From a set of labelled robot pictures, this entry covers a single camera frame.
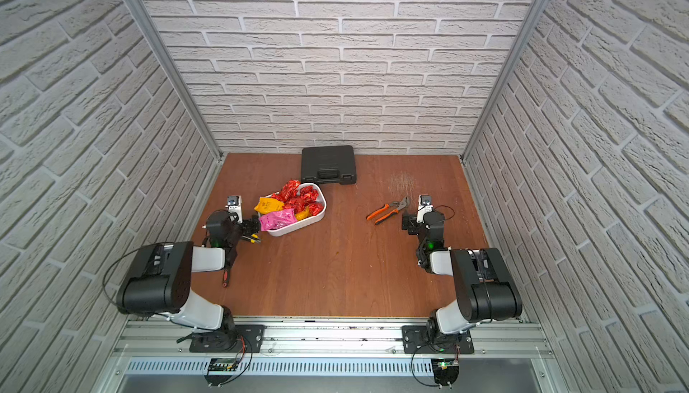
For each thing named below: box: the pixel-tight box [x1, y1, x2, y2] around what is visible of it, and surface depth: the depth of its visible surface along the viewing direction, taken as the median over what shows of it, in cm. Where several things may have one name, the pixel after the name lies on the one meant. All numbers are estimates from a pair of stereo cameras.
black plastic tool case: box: [300, 145, 357, 185], surface depth 111 cm
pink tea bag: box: [259, 208, 297, 232], surface depth 91 cm
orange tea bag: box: [253, 197, 285, 214], surface depth 95 cm
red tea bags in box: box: [270, 179, 323, 216], surface depth 99 cm
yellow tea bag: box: [295, 205, 313, 222], surface depth 95 cm
